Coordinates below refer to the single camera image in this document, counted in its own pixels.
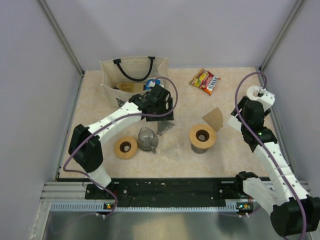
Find white paper coffee filter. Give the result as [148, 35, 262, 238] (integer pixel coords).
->
[227, 114, 242, 132]

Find clear glass dripper cone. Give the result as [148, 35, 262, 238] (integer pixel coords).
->
[160, 143, 181, 160]

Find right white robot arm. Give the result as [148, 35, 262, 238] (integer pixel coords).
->
[227, 86, 320, 237]

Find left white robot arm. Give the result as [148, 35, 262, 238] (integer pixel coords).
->
[68, 84, 174, 199]

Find grey glass dripper cone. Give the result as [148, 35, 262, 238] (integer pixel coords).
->
[157, 120, 175, 136]

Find brown paper coffee filter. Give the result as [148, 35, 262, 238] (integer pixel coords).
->
[202, 107, 223, 132]

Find blue white item in bag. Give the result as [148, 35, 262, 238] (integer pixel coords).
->
[144, 77, 161, 90]

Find white tape roll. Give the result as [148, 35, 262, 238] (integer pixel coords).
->
[246, 85, 261, 101]

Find brown box in bag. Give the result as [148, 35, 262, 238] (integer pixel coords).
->
[116, 82, 145, 93]

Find beige canvas tote bag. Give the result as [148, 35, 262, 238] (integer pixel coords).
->
[100, 56, 169, 108]

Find grey glass carafe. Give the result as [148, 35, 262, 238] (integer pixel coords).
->
[191, 144, 211, 154]

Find red yellow candy packet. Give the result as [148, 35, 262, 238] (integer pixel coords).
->
[189, 68, 221, 96]

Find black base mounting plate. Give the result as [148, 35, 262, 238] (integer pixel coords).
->
[84, 177, 253, 208]

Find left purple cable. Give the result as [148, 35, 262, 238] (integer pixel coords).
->
[62, 76, 179, 221]

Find glass carafe with handle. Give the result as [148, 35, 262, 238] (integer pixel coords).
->
[137, 127, 159, 154]

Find grey slotted cable duct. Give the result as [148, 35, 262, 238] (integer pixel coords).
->
[49, 199, 253, 213]

